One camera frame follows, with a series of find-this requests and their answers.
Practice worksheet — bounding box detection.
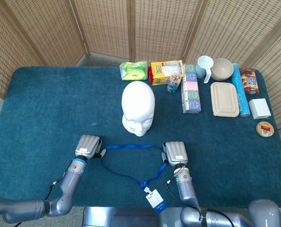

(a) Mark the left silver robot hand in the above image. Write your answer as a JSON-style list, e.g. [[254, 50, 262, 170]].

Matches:
[[74, 134, 107, 160]]

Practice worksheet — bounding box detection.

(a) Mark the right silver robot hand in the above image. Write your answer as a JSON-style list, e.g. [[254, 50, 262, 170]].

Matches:
[[162, 141, 188, 166]]

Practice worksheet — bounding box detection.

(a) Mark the blue lanyard with badge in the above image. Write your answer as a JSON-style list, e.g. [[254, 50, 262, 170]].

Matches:
[[100, 144, 168, 215]]

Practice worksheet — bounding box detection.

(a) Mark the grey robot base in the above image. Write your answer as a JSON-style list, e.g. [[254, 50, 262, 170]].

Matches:
[[82, 207, 186, 227]]

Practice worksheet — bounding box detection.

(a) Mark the blue table cloth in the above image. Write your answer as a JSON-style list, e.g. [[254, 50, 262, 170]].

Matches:
[[0, 66, 281, 209]]

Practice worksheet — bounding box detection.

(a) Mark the pastel tissue multipack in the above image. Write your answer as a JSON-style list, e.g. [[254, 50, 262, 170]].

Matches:
[[180, 63, 202, 114]]

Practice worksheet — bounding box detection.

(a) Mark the white foam mannequin head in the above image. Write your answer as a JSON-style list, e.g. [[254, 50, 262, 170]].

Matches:
[[121, 80, 155, 137]]

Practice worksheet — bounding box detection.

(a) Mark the clear jar of snacks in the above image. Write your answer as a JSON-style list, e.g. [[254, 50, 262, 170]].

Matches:
[[166, 72, 181, 94]]

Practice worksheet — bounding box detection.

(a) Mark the beige lidded lunch box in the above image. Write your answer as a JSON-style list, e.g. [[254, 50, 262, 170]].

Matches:
[[210, 82, 240, 117]]

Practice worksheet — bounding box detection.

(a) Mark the yellow snack box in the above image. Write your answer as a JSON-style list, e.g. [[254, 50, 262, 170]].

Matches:
[[147, 60, 186, 86]]

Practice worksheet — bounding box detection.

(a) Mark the cyan plastic roll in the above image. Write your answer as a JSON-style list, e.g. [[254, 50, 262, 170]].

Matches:
[[231, 63, 250, 117]]

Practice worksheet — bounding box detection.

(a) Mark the green tissue pack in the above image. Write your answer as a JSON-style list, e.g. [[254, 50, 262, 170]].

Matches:
[[119, 61, 148, 81]]

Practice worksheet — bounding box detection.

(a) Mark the round gold tin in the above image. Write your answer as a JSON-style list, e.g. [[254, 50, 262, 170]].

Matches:
[[255, 121, 275, 139]]

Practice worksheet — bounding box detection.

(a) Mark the small white box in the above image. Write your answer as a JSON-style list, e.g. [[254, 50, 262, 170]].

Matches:
[[248, 98, 272, 120]]

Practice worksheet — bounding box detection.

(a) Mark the beige bowl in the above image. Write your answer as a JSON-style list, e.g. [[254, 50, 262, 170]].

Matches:
[[211, 58, 234, 81]]

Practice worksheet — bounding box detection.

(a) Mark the brown cookie box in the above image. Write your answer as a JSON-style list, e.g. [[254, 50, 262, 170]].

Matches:
[[238, 68, 260, 96]]

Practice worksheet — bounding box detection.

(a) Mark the wicker folding screen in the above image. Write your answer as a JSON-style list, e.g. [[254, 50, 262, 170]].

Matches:
[[0, 0, 281, 166]]

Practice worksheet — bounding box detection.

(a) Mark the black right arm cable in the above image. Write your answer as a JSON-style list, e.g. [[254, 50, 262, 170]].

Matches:
[[164, 180, 233, 227]]

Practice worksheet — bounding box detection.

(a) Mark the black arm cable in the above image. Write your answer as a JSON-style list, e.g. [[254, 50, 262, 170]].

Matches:
[[164, 180, 233, 227], [43, 160, 75, 201]]

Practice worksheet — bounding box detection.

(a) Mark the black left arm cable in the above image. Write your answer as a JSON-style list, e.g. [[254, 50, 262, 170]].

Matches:
[[43, 160, 75, 201]]

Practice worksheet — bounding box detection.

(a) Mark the light blue mug white handle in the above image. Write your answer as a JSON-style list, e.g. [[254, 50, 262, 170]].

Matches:
[[196, 55, 214, 84]]

